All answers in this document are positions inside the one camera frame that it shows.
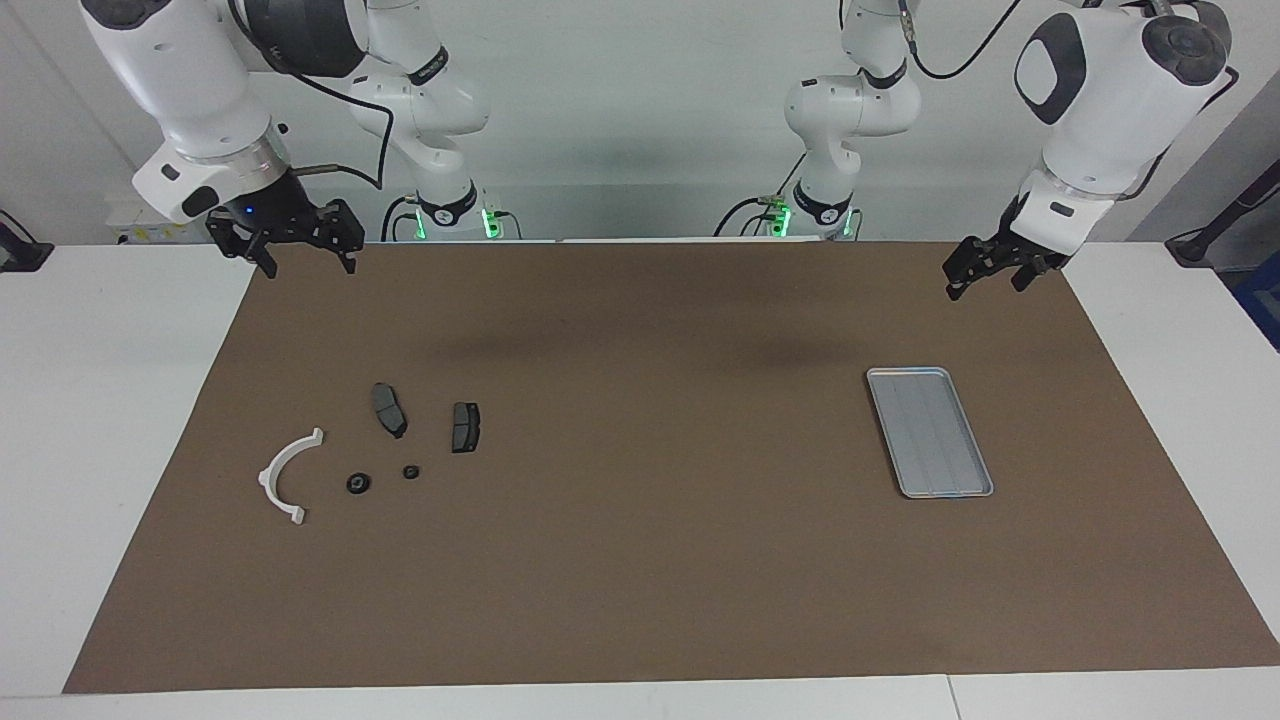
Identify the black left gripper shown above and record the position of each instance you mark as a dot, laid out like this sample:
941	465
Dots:
1025	248

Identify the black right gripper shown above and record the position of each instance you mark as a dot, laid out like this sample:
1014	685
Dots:
275	215

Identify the large black bearing gear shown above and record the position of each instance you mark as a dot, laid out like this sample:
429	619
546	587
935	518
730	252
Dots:
358	483

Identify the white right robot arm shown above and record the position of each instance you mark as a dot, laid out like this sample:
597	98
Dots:
180	80

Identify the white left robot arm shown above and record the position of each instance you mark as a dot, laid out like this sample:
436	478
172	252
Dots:
1100	120

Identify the silver metal tray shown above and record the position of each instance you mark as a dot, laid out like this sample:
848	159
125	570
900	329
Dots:
930	430

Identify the black stand foot with pole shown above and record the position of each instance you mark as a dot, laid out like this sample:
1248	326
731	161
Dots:
1195	245

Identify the curved dark grey brake pad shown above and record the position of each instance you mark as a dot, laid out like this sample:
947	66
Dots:
389	410

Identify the rectangular dark grey brake pad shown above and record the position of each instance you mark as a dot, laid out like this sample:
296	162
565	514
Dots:
465	427

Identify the blue crate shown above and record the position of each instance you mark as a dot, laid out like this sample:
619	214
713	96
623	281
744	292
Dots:
1262	300

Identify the brown table mat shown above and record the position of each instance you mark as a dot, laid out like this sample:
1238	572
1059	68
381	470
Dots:
640	580

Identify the white wall power box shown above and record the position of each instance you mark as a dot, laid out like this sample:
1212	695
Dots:
125	232

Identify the white curved plastic bracket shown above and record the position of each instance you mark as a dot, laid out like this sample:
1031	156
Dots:
266	478

